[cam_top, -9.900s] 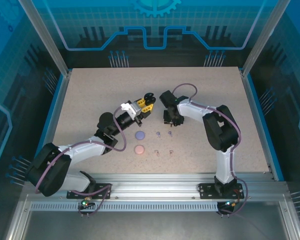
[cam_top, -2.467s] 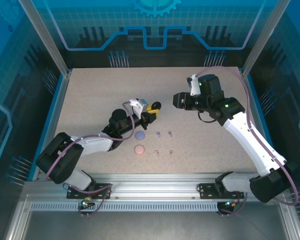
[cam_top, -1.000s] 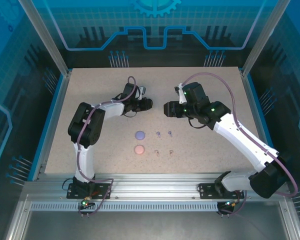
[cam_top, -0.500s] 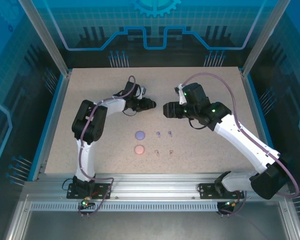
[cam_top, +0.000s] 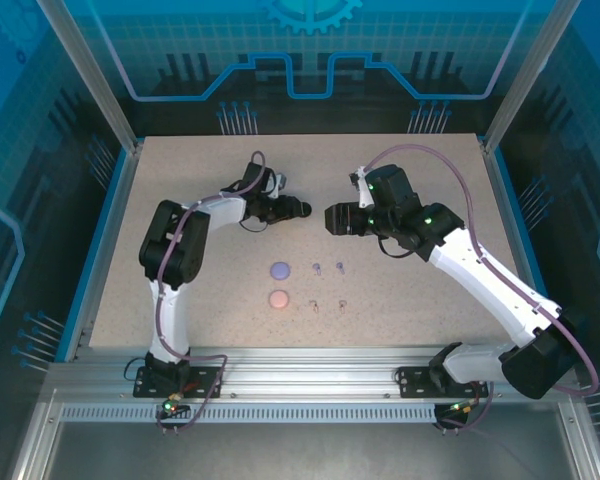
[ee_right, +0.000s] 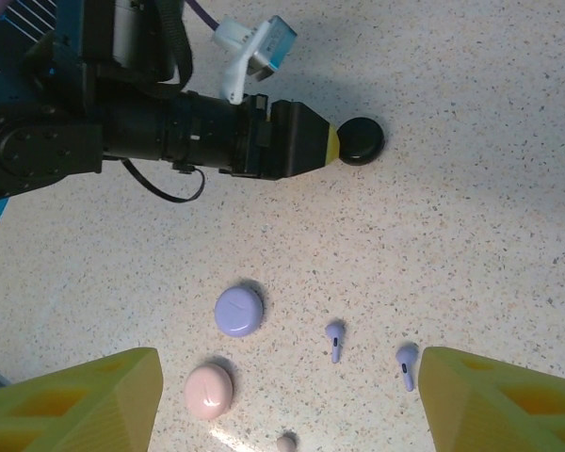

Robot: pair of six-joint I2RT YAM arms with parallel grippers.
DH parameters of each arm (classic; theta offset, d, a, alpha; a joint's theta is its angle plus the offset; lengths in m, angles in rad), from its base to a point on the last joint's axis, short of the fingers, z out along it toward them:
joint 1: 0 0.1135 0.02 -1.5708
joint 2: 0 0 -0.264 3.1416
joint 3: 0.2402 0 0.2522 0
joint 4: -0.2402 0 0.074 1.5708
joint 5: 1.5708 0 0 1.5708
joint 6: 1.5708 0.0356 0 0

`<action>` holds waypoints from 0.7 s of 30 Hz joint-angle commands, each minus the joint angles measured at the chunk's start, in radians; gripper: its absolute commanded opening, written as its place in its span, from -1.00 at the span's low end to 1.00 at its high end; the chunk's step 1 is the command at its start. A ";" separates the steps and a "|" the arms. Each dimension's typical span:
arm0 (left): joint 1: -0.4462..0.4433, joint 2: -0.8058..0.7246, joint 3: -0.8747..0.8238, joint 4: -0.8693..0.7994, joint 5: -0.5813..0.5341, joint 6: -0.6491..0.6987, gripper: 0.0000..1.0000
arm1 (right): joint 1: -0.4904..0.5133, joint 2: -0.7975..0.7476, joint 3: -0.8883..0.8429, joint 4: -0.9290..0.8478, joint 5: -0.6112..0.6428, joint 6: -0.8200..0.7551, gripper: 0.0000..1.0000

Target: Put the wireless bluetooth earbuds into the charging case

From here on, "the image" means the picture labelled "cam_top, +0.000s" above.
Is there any aluminium base beam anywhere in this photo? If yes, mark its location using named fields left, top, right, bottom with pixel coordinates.
left=47, top=346, right=577, bottom=407

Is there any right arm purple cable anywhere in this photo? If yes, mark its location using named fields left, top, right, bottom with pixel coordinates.
left=359, top=143, right=600, bottom=434

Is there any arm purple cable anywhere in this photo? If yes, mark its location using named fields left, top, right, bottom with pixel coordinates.
left=155, top=149, right=270, bottom=434
left=359, top=143, right=600, bottom=434

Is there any aluminium side rail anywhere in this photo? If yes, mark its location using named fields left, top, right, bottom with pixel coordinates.
left=479, top=139, right=544, bottom=321
left=63, top=142, right=144, bottom=364

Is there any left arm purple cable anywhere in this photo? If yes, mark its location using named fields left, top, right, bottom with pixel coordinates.
left=155, top=149, right=270, bottom=434

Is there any aluminium frame post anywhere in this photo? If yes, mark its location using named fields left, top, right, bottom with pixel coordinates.
left=482, top=0, right=569, bottom=154
left=36, top=0, right=144, bottom=154

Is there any slotted grey cable duct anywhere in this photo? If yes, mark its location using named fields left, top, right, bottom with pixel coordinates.
left=59, top=404, right=439, bottom=425

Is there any LED cable connector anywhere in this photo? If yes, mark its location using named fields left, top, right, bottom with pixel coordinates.
left=160, top=394, right=191, bottom=417
left=447, top=398, right=482, bottom=417

